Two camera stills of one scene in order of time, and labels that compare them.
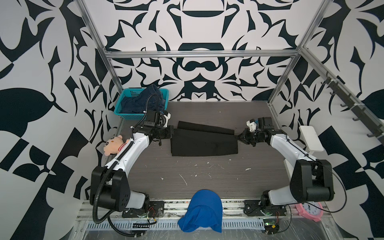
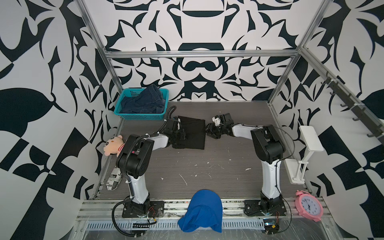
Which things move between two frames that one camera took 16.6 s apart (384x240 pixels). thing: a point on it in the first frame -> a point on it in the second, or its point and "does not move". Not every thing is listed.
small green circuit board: x=271 y=226 does not move
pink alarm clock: x=313 y=210 does not move
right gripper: x=245 y=137 -> x=211 y=129
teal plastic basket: x=126 y=93 does not move
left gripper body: x=163 y=132 -> x=179 y=135
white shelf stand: x=312 y=143 does not move
